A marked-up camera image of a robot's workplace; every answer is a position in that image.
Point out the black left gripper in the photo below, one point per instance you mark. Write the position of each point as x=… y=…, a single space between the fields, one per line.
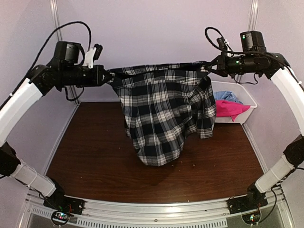
x=100 y=71

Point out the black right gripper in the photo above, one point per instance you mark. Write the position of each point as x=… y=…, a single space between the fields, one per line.
x=222 y=68

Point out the black white plaid shirt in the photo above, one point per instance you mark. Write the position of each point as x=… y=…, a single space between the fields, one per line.
x=162 y=105

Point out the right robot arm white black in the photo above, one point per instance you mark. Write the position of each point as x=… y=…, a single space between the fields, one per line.
x=280 y=126

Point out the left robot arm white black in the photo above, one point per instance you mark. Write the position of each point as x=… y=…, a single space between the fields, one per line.
x=69 y=66

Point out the white plastic laundry bin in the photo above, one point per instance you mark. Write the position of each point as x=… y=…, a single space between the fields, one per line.
x=242 y=94

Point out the light blue garment in bin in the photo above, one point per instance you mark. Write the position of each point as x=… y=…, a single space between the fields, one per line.
x=226 y=95

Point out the pink cloth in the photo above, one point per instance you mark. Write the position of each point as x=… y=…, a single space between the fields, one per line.
x=226 y=108

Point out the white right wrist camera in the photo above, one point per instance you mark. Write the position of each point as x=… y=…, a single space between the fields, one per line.
x=224 y=44

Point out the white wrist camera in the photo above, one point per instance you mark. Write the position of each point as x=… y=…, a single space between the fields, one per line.
x=92 y=55
x=224 y=44

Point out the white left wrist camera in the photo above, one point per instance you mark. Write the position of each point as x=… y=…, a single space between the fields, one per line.
x=92 y=55

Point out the right aluminium frame post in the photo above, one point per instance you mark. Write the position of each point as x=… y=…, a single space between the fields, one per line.
x=253 y=15

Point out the aluminium frame post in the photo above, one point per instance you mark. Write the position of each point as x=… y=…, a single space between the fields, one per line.
x=55 y=17
x=253 y=15

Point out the left aluminium frame post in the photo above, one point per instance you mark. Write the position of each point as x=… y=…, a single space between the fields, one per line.
x=55 y=17

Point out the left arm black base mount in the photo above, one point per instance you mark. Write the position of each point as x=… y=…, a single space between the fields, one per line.
x=64 y=211

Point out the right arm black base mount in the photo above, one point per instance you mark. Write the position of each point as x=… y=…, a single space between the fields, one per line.
x=249 y=207

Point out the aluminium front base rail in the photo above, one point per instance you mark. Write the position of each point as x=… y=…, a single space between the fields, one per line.
x=205 y=214

